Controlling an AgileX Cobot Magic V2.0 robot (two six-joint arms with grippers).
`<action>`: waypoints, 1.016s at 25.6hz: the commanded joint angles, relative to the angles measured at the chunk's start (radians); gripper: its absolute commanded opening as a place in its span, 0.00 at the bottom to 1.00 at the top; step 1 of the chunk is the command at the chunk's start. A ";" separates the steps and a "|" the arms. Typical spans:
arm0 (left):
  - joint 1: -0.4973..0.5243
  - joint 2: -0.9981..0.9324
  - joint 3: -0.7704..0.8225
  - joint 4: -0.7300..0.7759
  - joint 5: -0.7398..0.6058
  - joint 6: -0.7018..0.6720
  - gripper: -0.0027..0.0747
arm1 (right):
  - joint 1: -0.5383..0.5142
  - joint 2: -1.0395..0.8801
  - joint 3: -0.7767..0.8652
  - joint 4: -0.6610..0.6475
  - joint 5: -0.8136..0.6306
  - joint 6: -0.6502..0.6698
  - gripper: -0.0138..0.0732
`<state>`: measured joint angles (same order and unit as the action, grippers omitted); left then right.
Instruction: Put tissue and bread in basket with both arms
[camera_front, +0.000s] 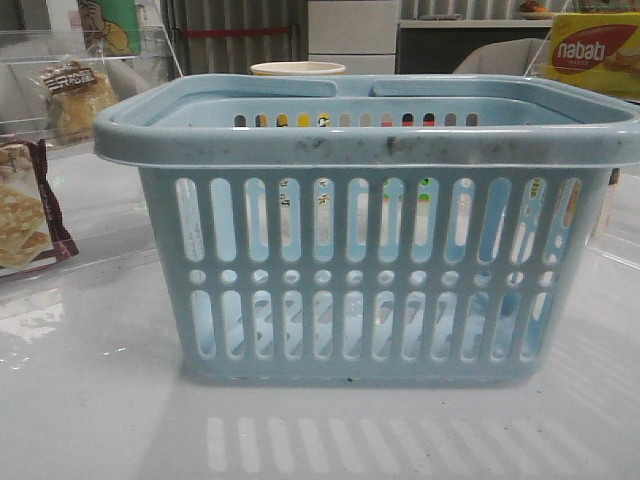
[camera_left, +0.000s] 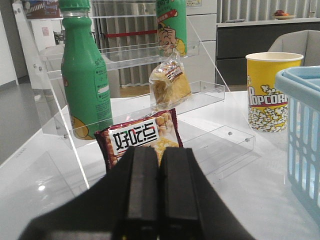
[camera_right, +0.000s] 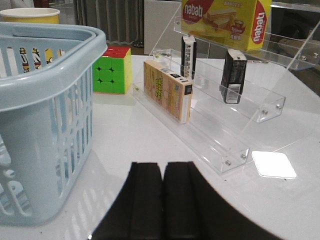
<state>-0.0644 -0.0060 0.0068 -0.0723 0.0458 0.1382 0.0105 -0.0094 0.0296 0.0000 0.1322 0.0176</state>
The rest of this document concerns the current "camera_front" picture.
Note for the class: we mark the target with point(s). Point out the grey chair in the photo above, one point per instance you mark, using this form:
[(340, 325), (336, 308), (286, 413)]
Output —
[(515, 57)]

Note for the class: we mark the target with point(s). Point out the white cabinet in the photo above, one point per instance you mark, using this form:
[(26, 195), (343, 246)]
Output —
[(361, 35)]

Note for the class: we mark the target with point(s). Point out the yellow nabati wafer box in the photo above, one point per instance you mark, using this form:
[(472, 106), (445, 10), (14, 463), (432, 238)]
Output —
[(597, 52)]

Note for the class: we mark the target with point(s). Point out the clear acrylic shelf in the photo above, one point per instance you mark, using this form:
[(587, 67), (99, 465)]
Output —
[(616, 235), (52, 34)]

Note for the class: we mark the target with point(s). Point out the clear acrylic left shelf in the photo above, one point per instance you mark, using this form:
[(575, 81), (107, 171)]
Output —
[(52, 34)]

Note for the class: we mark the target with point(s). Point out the clear acrylic right shelf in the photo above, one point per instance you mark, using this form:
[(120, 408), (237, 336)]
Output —
[(616, 235)]

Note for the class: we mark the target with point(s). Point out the packaged bread clear wrapper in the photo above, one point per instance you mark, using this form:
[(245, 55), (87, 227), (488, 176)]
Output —
[(74, 92)]

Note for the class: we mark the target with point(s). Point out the brown cracker package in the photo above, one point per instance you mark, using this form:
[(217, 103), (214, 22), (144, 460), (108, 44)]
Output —
[(33, 235)]

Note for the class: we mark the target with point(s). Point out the green yellow cartoon package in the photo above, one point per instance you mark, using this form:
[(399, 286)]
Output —
[(113, 25)]

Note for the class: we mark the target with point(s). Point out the light blue plastic basket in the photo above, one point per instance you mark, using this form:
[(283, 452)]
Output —
[(421, 229)]

